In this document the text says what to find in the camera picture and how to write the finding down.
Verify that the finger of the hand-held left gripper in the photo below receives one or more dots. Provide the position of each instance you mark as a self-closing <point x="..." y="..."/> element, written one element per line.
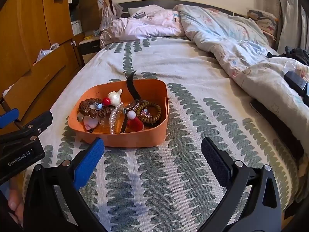
<point x="8" y="118"/>
<point x="31" y="131"/>

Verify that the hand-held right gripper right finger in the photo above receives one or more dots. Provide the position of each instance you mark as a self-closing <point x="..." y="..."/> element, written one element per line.
<point x="216" y="162"/>

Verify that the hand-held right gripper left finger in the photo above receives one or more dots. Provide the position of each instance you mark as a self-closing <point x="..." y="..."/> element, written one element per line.
<point x="89" y="164"/>

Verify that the clear hair claw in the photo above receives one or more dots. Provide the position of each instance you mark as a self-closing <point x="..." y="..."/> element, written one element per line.
<point x="103" y="122"/>

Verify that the orange plastic tray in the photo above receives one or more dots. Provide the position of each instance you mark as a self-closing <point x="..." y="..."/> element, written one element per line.
<point x="135" y="140"/>

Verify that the pearl hair clip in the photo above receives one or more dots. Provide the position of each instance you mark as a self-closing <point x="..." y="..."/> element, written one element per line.
<point x="113" y="118"/>

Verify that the person's left hand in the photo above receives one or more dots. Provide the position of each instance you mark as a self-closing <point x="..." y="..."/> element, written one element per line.
<point x="15" y="205"/>

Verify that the leaf pattern bedsheet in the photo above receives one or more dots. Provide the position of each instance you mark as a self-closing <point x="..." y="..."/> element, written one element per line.
<point x="193" y="125"/>

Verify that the blue hair clip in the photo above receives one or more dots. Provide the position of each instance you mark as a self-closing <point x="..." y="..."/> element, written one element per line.
<point x="97" y="105"/>

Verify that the red plush hat clip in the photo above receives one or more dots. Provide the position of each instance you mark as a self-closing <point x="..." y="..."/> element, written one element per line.
<point x="135" y="124"/>

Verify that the white shell ornament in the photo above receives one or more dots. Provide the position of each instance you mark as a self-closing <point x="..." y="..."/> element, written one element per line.
<point x="114" y="98"/>

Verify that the white plastic bag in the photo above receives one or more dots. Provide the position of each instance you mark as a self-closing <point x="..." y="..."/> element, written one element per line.
<point x="45" y="53"/>

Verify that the dark nightstand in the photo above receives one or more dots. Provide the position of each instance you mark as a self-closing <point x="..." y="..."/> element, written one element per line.
<point x="89" y="47"/>

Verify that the wooden wardrobe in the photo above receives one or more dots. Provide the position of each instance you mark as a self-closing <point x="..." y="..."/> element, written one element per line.
<point x="48" y="17"/>

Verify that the yellow object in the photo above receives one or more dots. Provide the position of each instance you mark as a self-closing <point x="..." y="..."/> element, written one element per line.
<point x="90" y="37"/>

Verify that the black bag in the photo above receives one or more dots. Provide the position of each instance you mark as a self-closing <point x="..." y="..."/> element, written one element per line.
<point x="294" y="82"/>

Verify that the white box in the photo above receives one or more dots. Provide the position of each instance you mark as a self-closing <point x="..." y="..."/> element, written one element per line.
<point x="76" y="27"/>

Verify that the pale floral quilt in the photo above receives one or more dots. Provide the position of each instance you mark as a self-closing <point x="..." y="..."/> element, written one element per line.
<point x="217" y="29"/>

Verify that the black clothes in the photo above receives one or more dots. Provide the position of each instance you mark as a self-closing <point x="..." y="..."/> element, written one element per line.
<point x="297" y="53"/>

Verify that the clear plastic bag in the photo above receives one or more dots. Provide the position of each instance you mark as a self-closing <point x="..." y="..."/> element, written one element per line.
<point x="107" y="17"/>

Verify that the pink white quilt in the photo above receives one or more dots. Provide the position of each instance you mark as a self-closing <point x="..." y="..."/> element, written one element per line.
<point x="135" y="29"/>

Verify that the patterned pillow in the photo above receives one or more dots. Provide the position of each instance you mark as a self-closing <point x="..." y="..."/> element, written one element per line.
<point x="263" y="21"/>

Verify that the white pillow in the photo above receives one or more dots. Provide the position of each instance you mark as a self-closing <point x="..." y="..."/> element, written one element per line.
<point x="135" y="9"/>

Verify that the grey curtain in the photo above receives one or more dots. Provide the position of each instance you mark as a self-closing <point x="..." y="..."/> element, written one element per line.
<point x="289" y="17"/>

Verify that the dark headboard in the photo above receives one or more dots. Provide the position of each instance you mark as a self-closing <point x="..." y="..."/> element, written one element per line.
<point x="169" y="3"/>

